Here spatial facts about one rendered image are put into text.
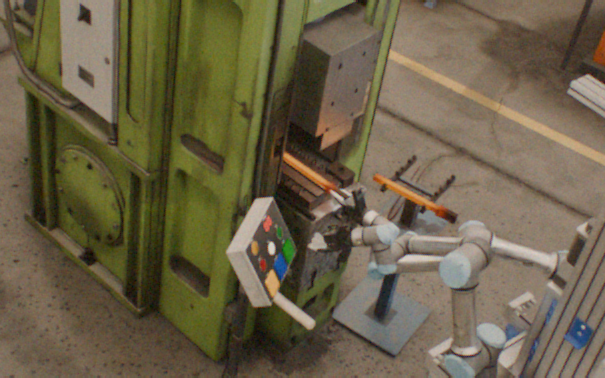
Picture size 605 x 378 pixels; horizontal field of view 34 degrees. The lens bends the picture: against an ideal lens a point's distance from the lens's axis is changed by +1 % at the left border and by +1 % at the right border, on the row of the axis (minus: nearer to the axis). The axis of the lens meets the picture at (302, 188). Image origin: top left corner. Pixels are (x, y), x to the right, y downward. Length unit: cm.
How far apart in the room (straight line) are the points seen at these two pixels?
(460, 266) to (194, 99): 135
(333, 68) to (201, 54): 55
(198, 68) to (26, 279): 170
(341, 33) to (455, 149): 265
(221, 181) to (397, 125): 257
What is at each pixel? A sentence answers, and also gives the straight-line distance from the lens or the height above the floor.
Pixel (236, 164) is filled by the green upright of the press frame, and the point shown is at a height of 124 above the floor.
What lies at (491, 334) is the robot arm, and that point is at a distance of 382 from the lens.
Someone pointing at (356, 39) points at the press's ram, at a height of 176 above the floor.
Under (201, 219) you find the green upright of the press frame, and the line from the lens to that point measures 443.
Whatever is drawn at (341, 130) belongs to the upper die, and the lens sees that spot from 410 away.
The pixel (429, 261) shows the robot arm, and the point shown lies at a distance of 408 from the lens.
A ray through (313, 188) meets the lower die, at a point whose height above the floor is 99.
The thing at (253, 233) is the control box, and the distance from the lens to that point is 373.
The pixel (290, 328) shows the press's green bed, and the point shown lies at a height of 20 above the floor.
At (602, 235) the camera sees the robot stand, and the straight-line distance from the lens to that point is 346.
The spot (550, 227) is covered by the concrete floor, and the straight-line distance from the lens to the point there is 605.
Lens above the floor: 377
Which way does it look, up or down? 41 degrees down
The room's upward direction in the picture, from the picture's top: 11 degrees clockwise
